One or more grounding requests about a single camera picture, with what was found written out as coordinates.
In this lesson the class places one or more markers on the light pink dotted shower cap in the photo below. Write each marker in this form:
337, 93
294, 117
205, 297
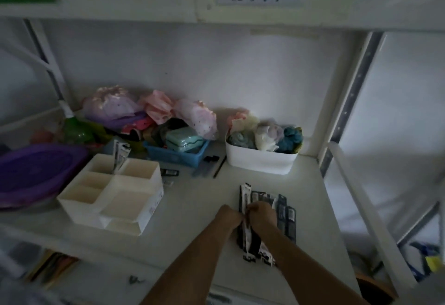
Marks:
198, 117

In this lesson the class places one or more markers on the person's right hand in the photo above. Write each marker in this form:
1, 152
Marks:
264, 216

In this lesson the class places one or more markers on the person's right forearm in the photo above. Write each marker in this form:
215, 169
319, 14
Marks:
299, 270

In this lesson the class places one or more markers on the pink round object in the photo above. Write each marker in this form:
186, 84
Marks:
41, 137

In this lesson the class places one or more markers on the brown round container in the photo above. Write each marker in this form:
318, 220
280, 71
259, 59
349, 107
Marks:
375, 291

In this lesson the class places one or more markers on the stack of books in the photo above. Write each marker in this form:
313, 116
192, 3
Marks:
52, 268

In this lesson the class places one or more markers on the small black clip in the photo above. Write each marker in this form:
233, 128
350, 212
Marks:
211, 159

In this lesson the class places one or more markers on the white plastic bin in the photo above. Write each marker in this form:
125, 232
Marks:
260, 160

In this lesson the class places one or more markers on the purple shower cap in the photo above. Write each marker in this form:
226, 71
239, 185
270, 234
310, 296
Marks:
107, 106

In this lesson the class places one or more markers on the mint green soap box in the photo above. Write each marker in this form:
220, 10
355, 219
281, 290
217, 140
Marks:
184, 139

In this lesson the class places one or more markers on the white divided organizer box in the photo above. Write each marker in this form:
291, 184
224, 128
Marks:
111, 193

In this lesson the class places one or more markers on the blue plastic basket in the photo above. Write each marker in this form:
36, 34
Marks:
180, 157

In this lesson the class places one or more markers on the green spray bottle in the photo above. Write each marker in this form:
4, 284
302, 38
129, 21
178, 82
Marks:
74, 129

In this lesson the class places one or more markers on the teal cloth bundle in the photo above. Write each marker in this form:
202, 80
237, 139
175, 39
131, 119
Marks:
291, 138

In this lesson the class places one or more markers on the black pen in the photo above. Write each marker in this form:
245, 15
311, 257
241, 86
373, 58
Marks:
219, 166

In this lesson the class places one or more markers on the magenta fabric item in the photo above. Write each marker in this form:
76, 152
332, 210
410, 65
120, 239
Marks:
139, 126

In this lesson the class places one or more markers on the purple plastic basin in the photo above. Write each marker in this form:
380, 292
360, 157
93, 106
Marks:
38, 172

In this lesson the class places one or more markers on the white shelf upright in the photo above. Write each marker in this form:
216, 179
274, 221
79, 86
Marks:
45, 58

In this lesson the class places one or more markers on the grey blue cloth bundle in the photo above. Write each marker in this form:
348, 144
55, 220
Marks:
240, 140

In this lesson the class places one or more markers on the small black packet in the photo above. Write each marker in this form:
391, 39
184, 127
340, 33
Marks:
170, 172

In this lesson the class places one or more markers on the person's left hand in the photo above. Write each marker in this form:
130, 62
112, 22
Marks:
227, 218

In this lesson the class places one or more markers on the person's left forearm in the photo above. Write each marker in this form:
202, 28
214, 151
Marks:
194, 266

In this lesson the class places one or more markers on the dark binder clip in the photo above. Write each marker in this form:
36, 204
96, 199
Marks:
136, 279

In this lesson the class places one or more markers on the white shelf rail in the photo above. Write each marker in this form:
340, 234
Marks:
372, 211

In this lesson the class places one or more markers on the pile of black packets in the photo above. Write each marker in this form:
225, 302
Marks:
287, 216

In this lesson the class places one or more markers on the blue yellow object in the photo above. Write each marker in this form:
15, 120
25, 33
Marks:
426, 259

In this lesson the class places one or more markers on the person's right fingers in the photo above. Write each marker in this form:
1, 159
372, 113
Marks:
251, 212

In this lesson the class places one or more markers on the white cloth bundle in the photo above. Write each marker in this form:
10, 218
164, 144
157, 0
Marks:
267, 138

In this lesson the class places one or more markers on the black white pen packet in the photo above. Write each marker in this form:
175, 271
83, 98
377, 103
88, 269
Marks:
245, 193

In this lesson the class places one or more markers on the person's left fingers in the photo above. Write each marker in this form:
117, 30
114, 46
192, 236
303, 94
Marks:
242, 218

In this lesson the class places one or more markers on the grey perforated shelf upright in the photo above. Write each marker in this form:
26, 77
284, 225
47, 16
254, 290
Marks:
351, 103

